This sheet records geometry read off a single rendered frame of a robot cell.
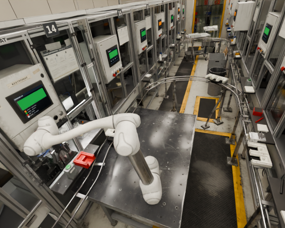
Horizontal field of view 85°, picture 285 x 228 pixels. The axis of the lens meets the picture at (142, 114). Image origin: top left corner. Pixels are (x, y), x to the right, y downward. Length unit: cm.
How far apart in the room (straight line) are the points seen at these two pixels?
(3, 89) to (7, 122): 20
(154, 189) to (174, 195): 31
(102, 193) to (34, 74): 116
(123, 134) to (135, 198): 82
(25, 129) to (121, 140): 70
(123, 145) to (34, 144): 53
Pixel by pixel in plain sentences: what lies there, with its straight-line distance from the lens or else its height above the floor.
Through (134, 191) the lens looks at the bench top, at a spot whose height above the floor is 68.
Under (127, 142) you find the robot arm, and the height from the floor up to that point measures 148.
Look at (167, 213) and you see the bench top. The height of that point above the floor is 68.
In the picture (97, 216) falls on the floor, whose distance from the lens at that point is 239.
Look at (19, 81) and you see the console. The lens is 126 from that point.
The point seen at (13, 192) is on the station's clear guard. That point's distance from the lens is 147.
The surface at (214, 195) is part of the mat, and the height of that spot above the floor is 1.
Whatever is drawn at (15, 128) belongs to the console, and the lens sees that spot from 128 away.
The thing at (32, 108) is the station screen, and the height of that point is 160.
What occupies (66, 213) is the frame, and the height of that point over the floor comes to 49.
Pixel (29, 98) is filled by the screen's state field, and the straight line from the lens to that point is 127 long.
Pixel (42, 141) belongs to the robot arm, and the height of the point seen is 149.
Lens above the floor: 211
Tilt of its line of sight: 36 degrees down
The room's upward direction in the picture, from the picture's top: 7 degrees counter-clockwise
